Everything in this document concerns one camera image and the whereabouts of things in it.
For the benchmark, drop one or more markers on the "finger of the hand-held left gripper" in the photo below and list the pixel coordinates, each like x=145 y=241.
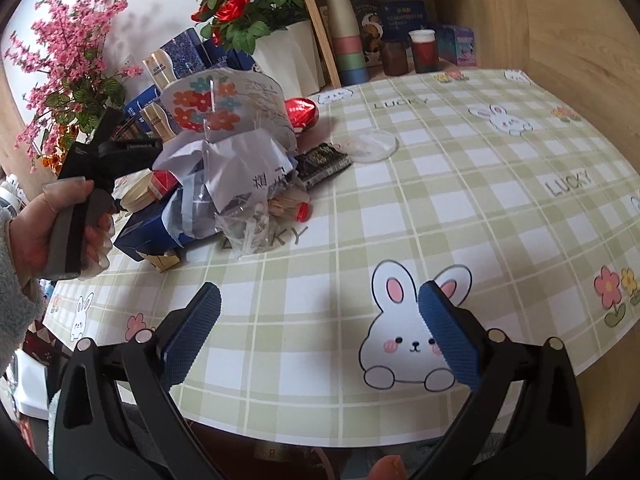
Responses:
x=135 y=146

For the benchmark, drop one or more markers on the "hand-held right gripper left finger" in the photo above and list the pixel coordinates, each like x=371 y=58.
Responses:
x=195 y=330

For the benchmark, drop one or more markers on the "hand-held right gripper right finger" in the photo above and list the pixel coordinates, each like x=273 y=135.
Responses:
x=450 y=340

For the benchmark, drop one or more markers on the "blue cardboard box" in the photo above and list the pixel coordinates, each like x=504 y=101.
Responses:
x=145 y=232

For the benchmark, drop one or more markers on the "clear plastic bag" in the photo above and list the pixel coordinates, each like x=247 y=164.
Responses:
x=250 y=232

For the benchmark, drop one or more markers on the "crushed red soda can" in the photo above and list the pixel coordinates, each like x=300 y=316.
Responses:
x=302 y=112

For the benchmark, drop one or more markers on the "person's left hand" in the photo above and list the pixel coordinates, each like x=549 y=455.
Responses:
x=30 y=240

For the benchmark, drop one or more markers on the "orange artificial flowers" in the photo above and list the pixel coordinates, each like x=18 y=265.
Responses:
x=57 y=147

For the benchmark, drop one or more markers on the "blue gold glitter gift box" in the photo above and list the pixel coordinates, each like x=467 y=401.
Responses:
x=180 y=52
x=155 y=122

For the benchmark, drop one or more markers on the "dark blue carton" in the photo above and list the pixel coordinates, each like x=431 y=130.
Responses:
x=137 y=105
x=225 y=55

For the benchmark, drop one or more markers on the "red cigarette pack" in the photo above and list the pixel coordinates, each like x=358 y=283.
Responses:
x=162 y=185

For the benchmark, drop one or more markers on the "beige round container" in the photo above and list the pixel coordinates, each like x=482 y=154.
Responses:
x=135 y=195

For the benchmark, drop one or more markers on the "flower print paper bowl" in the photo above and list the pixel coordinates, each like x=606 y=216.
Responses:
x=210 y=105

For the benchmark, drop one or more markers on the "crumpled white paper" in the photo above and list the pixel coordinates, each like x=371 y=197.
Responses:
x=250 y=160

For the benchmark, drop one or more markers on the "pink blossom artificial plant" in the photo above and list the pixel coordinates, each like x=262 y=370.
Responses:
x=75 y=25

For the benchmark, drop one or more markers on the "red lighter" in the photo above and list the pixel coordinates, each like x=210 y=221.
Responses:
x=295 y=210

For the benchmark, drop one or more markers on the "red rose bouquet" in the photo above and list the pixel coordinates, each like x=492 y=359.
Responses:
x=232 y=10

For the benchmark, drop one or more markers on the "white faceted flower pot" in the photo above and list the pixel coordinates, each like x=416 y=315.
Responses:
x=290 y=60

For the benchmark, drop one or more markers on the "black snack packet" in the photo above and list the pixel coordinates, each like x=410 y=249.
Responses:
x=322 y=162

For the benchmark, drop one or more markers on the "clear plastic lid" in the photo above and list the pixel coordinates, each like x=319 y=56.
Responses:
x=372 y=145

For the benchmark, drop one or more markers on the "blue paper cup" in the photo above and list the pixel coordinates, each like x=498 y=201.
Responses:
x=355 y=77

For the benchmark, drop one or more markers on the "green paper cup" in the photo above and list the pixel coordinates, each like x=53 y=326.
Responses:
x=351 y=61

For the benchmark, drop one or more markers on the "pink paper cup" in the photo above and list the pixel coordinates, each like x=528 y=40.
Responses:
x=348 y=45

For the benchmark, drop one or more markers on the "beige paper cup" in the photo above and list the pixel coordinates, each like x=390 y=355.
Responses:
x=344 y=17

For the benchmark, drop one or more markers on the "dark bear picture box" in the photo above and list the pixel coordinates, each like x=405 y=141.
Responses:
x=369 y=25

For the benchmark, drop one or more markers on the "brown glass jar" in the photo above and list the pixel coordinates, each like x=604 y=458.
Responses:
x=394 y=59

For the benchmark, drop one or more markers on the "red drink cup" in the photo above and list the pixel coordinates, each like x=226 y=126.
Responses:
x=424 y=52

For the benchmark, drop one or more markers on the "purple small box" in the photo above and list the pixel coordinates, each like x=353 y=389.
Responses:
x=457 y=46

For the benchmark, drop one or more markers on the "blue picture box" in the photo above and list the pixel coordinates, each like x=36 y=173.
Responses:
x=402 y=17

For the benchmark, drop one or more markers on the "wooden cabinet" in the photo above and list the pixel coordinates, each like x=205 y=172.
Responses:
x=575 y=35

